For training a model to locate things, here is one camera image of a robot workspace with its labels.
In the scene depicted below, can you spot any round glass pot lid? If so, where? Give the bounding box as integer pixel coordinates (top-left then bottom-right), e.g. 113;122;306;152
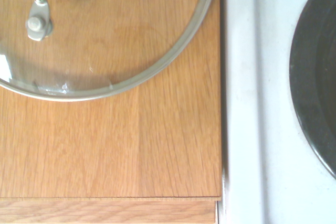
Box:
0;0;219;102

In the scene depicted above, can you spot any white electric stove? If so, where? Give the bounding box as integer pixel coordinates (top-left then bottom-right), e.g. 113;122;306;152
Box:
221;0;336;224

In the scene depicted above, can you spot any small black coil burner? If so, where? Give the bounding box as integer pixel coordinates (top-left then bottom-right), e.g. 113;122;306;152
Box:
289;0;336;180

